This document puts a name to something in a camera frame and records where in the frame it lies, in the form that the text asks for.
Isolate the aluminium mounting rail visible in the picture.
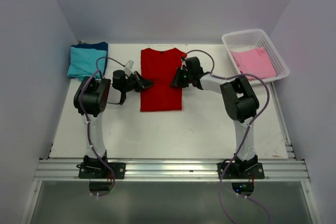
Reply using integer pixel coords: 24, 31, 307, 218
33, 158, 310, 182

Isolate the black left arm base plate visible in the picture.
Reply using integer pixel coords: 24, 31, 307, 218
76, 156, 126, 179

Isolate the folded pink t-shirt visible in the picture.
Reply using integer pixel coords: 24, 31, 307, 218
231, 47, 276, 79

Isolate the folded turquoise t-shirt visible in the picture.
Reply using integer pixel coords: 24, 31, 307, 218
67, 46, 97, 80

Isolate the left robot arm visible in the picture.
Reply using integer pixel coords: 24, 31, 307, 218
73, 70, 154, 171

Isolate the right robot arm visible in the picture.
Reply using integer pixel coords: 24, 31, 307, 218
170, 57, 259, 179

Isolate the white plastic basket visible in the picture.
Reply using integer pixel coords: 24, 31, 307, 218
222, 29, 290, 83

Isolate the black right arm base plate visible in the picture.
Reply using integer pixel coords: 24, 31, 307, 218
223, 160, 265, 179

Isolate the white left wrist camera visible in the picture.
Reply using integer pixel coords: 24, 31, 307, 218
124, 60, 134, 77

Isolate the red t-shirt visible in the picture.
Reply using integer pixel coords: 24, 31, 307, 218
140, 48, 186, 112

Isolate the folded navy blue t-shirt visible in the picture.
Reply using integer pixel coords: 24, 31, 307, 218
73, 41, 108, 75

